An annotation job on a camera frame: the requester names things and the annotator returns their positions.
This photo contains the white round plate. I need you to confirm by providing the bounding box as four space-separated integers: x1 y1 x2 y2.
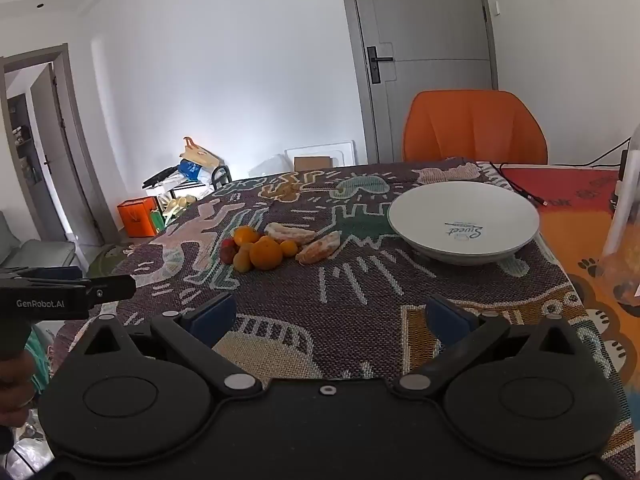
387 181 541 266

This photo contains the large orange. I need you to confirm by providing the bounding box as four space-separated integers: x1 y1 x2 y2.
249 236 284 270

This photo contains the person's left hand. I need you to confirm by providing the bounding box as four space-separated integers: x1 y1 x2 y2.
0 347 37 427

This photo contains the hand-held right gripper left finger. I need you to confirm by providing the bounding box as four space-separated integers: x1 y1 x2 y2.
75 292 263 397

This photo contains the black metal stool frame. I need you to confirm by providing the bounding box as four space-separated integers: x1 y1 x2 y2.
210 164 232 192

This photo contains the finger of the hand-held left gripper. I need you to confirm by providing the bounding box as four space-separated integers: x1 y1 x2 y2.
85 274 137 304

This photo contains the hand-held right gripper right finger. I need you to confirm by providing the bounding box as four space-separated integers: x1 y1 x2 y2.
395 294 589 396

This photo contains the cardboard box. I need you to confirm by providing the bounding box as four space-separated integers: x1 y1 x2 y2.
293 156 334 171

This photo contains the peeled citrus piece white pith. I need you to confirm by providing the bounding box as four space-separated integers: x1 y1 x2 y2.
263 222 319 246

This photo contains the black door handle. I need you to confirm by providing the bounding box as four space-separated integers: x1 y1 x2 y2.
366 46 396 85

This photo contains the tan paper bag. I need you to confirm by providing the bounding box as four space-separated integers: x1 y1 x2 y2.
179 135 220 169

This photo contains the orange chair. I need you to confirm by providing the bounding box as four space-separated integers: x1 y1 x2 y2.
402 90 550 166

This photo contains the olive green cushion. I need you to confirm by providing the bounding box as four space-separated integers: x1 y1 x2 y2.
86 244 137 282

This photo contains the orange box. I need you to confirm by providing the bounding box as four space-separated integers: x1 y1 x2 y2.
117 198 161 238

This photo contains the translucent white container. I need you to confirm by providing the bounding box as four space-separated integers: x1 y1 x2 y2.
248 157 294 179

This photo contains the black charging cable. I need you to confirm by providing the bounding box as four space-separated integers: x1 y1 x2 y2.
487 136 635 207

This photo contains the grey sofa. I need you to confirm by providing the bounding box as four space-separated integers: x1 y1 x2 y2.
0 210 77 272

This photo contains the white foam panel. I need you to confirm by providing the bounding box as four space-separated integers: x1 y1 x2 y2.
284 140 357 167

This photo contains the printed woven blanket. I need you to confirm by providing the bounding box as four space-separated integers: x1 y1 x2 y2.
50 157 628 476

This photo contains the black folded stand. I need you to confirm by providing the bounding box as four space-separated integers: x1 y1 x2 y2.
142 164 182 189

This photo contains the orange red cartoon mat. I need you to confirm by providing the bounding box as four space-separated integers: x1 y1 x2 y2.
477 160 640 398

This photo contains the grey side room door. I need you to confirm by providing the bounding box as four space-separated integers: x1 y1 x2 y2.
29 62 96 241

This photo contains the peeled orange citrus piece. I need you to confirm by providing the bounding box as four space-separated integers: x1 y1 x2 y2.
295 231 343 265

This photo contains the blue bag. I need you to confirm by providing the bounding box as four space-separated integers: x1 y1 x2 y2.
177 158 204 182

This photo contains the clear plastic package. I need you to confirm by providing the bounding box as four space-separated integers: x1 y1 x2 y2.
597 122 640 319

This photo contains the teal cloth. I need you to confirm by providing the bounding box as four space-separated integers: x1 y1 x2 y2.
24 329 52 393

